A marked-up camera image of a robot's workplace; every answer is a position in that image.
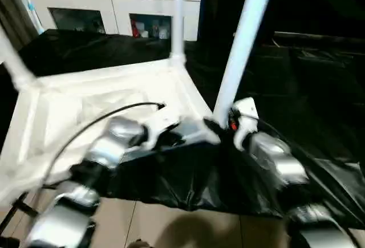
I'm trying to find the white plastic table leg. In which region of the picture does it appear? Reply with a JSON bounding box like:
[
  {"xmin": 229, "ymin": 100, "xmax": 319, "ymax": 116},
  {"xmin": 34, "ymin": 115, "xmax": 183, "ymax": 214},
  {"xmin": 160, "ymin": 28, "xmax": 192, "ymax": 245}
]
[
  {"xmin": 168, "ymin": 0, "xmax": 188, "ymax": 60},
  {"xmin": 213, "ymin": 0, "xmax": 279, "ymax": 128},
  {"xmin": 0, "ymin": 27, "xmax": 38, "ymax": 92}
]

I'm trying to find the white plastic table top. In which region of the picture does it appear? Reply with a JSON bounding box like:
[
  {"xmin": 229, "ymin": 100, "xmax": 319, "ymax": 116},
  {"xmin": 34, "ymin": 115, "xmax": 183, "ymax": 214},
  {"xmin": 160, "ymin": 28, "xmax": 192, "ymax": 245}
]
[{"xmin": 0, "ymin": 55, "xmax": 221, "ymax": 205}]

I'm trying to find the black mat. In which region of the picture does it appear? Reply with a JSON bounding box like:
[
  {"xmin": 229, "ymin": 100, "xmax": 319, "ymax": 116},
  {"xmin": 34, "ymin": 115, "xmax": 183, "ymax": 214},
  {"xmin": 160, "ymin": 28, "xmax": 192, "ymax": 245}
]
[{"xmin": 0, "ymin": 28, "xmax": 365, "ymax": 230}]

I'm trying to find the black metal bar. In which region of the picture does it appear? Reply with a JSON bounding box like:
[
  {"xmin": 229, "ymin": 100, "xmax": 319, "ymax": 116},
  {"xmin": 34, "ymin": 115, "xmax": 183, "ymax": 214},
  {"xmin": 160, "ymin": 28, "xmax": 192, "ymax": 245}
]
[{"xmin": 273, "ymin": 30, "xmax": 365, "ymax": 43}]

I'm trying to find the white glass-door cabinet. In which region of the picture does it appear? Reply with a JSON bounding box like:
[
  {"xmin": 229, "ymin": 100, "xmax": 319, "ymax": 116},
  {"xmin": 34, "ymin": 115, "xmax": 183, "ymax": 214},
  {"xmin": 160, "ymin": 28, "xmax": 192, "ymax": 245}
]
[{"xmin": 27, "ymin": 0, "xmax": 202, "ymax": 42}]

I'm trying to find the grey curtain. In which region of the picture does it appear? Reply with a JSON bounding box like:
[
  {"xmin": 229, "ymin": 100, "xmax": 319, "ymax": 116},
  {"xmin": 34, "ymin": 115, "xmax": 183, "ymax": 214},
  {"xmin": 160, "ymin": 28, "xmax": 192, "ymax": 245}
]
[{"xmin": 0, "ymin": 0, "xmax": 35, "ymax": 46}]

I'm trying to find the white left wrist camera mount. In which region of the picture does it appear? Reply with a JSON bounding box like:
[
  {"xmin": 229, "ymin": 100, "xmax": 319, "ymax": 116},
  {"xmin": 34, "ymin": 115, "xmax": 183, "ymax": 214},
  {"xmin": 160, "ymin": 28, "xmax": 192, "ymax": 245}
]
[{"xmin": 144, "ymin": 108, "xmax": 182, "ymax": 151}]

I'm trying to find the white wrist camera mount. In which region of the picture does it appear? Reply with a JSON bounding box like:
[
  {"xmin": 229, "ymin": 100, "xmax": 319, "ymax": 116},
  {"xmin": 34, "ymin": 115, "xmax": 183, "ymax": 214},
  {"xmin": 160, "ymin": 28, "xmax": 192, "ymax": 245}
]
[
  {"xmin": 144, "ymin": 108, "xmax": 182, "ymax": 151},
  {"xmin": 231, "ymin": 96, "xmax": 259, "ymax": 151}
]

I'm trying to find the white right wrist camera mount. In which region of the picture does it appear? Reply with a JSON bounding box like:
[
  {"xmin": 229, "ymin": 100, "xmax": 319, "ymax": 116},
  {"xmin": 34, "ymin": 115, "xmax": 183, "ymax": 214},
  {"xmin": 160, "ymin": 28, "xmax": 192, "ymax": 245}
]
[{"xmin": 231, "ymin": 96, "xmax": 259, "ymax": 151}]

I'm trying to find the black left wrist camera cable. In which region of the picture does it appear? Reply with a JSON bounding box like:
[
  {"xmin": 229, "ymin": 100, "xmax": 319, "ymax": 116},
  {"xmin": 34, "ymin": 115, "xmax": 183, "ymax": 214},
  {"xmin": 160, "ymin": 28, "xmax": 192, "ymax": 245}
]
[{"xmin": 31, "ymin": 101, "xmax": 167, "ymax": 209}]

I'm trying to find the black folding frame bar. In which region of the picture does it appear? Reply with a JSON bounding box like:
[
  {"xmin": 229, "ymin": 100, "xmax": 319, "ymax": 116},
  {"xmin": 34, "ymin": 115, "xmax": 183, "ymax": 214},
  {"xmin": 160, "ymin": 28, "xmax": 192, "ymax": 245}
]
[{"xmin": 0, "ymin": 195, "xmax": 39, "ymax": 240}]

